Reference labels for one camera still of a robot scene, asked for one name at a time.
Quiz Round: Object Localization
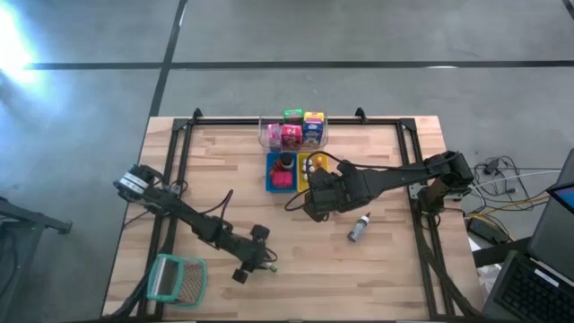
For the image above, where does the blue Frosted Flakes cereal box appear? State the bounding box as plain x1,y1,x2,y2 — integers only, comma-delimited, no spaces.
302,120,325,147

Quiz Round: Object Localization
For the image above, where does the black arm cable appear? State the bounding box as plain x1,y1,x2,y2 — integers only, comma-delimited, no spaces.
199,188,280,265
283,150,431,213

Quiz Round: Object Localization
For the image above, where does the black floor cable with adapter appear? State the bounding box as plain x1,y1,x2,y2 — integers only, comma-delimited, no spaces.
473,154,521,198

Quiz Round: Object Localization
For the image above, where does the black power brick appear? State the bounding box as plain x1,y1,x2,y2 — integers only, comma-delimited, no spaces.
465,215,510,246

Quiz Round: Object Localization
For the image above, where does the grey laptop blue screen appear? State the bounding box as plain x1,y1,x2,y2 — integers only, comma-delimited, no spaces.
528,147,574,270

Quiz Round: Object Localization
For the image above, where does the blue plastic basket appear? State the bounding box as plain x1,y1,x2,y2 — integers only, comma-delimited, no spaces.
264,151,299,194

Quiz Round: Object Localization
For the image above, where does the pink cereal box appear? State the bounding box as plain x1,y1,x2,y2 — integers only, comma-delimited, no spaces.
267,124,283,152

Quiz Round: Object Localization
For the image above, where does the yellow floor cable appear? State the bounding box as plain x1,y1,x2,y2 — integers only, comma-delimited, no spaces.
465,195,551,225

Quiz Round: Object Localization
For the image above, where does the grey metal base plate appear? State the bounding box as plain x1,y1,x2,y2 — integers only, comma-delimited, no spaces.
408,183,463,201

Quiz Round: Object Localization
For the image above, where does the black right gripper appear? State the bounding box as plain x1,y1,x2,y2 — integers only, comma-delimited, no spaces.
303,159,377,224

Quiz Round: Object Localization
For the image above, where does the yellow plastic basket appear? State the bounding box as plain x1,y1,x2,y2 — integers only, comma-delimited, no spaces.
296,151,331,194

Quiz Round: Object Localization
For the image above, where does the black metal table frame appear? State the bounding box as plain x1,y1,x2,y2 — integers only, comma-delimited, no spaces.
136,106,479,322

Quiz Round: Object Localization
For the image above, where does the red Froot Loops cereal box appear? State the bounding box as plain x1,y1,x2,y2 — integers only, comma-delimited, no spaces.
281,124,304,151

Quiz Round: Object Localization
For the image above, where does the red-lidded patterned paprika tin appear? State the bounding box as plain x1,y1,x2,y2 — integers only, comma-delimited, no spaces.
271,171,294,188

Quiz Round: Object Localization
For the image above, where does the black metal stand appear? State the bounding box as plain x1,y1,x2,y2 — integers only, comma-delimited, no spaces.
0,196,73,323

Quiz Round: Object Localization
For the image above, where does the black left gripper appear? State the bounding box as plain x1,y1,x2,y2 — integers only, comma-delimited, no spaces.
230,223,273,285

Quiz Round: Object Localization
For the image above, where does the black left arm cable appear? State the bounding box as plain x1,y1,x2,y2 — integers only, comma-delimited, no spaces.
199,188,280,265

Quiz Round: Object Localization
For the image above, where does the white floor cable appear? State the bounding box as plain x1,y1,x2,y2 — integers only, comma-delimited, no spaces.
468,169,561,192

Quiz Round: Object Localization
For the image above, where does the green cereal box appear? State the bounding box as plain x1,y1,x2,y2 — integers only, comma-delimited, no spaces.
283,108,305,125

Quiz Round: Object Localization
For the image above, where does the white paper sheet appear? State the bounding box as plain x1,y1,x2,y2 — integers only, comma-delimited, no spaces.
474,264,501,292

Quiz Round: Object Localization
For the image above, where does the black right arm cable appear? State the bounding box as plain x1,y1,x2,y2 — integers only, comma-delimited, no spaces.
283,150,431,213

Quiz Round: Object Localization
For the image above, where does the black laptop keyboard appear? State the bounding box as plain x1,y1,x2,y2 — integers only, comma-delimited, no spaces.
482,249,574,323

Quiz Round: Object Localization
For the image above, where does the clear plastic bin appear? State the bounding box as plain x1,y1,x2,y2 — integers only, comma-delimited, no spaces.
258,114,329,153

